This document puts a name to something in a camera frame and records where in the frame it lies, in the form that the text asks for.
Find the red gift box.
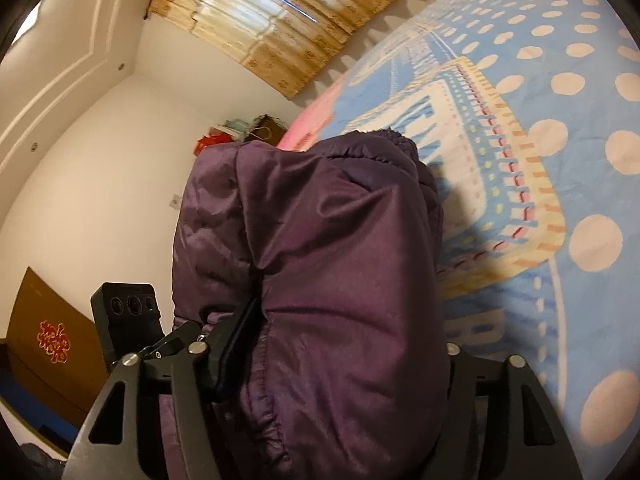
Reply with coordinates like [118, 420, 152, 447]
[193, 129, 234, 157]

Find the dark wooden desk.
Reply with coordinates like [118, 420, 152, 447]
[245, 114, 288, 146]

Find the purple padded hooded jacket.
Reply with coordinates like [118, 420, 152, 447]
[172, 130, 449, 479]

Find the blue polka dot bed sheet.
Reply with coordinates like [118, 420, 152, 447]
[316, 0, 639, 479]

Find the pink knitted blanket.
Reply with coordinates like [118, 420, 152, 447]
[277, 75, 345, 152]

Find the beige patterned window curtain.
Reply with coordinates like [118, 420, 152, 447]
[149, 0, 396, 100]

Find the brown wooden wardrobe door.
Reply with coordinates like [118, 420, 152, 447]
[4, 269, 107, 428]

